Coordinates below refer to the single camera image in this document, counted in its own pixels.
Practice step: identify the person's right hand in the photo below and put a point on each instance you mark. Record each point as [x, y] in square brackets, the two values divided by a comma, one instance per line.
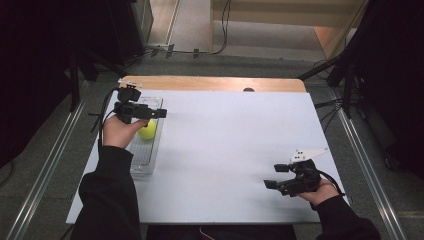
[320, 195]

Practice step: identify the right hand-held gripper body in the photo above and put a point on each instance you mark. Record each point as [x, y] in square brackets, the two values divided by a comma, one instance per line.
[303, 178]

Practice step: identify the yellow tennis ball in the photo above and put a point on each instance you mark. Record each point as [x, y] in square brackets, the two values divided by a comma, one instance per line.
[147, 131]

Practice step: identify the white board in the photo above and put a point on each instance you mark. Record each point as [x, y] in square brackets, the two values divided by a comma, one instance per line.
[226, 160]

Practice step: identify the clear plastic container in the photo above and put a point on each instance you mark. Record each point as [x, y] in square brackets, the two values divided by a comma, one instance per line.
[146, 156]

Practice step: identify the aluminium floor rail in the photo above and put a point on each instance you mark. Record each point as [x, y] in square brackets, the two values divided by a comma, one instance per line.
[50, 170]
[370, 173]

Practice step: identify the beige wooden furniture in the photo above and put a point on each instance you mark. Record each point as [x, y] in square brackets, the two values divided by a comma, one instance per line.
[286, 13]

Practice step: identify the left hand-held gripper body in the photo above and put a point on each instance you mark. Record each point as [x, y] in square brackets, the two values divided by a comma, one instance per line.
[128, 106]

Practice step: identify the person's left hand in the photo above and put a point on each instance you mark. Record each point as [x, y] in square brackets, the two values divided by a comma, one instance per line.
[116, 133]

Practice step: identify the dark table grommet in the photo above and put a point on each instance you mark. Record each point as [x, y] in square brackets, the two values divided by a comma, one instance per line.
[248, 89]

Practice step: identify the black metal stand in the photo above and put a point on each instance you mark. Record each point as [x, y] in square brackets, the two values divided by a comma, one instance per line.
[75, 83]
[346, 76]

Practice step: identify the dark cabinet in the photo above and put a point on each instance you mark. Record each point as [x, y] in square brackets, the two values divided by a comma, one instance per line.
[133, 30]

